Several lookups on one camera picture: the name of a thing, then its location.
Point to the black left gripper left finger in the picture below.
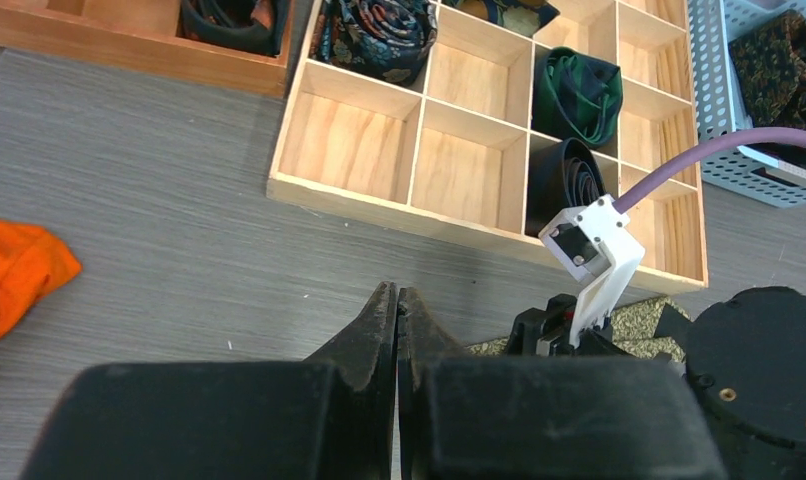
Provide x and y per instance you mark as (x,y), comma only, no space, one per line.
(329,416)

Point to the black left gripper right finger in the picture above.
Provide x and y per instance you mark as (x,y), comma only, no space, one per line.
(466,416)

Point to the green floral patterned tie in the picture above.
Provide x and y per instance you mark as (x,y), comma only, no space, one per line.
(654,328)

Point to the brown orange patterned tie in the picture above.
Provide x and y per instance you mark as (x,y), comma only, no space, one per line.
(770,64)

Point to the orange wooden compartment tray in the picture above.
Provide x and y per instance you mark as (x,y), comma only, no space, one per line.
(144,36)

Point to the rolled blue multicolour tie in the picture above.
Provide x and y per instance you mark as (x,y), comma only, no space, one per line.
(388,40)

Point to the rolled dark navy tie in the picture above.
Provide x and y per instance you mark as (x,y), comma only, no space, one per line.
(564,175)

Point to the rolled black orange tie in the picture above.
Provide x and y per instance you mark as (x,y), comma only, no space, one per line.
(252,26)

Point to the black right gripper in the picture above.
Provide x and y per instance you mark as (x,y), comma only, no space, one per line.
(547,333)

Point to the light wooden compartment tray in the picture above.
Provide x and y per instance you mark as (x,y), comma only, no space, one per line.
(447,157)

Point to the light blue plastic basket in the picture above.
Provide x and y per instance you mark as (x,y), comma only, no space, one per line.
(720,109)

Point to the rolled green plaid tie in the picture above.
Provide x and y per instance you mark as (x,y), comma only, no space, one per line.
(576,96)

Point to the orange cloth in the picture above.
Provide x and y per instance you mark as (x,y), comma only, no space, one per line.
(33,263)

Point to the rolled green orange tie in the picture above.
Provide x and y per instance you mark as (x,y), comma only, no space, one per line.
(523,17)

